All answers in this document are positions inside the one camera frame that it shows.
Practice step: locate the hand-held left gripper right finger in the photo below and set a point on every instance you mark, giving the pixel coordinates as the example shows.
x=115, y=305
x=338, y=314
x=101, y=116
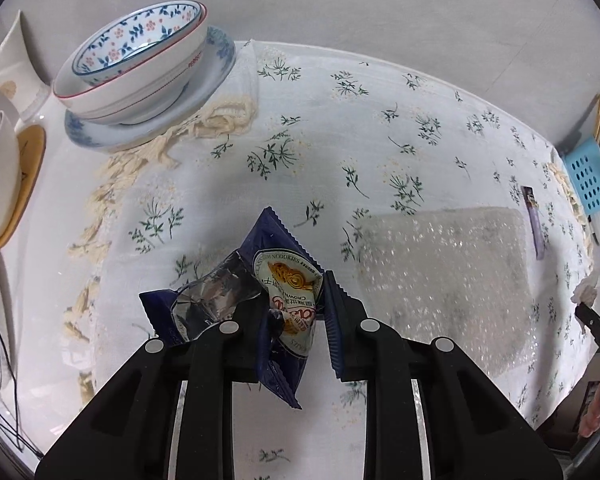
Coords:
x=336, y=330

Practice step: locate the wooden chopstick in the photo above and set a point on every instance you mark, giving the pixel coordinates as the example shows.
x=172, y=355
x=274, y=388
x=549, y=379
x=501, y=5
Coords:
x=598, y=117

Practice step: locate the white bowl with red rim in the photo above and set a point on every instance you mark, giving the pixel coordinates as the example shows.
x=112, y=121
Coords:
x=145, y=97

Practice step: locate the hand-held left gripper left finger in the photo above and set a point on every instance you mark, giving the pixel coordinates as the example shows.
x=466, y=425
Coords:
x=245, y=342

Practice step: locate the floral pattern bowl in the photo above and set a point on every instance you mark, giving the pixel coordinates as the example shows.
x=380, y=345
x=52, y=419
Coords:
x=130, y=45

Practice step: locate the bubble wrap sheet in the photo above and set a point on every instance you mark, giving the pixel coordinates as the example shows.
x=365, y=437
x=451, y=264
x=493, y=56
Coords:
x=445, y=285

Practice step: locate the blue floral plate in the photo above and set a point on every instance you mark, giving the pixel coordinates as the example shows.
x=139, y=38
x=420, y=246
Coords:
x=130, y=136

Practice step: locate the wooden coaster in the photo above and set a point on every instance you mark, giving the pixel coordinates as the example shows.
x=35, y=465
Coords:
x=30, y=170

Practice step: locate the white tissue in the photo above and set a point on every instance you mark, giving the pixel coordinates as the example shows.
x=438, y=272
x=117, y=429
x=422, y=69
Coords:
x=584, y=294

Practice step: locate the purple strip packet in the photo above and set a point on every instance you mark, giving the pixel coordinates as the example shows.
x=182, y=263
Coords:
x=535, y=225

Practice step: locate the dark blue cookie packet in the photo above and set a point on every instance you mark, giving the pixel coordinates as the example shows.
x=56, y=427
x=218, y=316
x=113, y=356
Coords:
x=280, y=280

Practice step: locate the blue plastic basket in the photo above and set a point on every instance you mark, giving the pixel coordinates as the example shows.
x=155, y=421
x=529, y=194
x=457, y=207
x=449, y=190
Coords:
x=587, y=175

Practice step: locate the white floral tasselled tablecloth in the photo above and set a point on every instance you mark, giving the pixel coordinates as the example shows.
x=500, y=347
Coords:
x=330, y=160

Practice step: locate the person's right hand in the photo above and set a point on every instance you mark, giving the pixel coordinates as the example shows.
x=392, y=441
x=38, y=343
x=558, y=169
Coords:
x=596, y=410

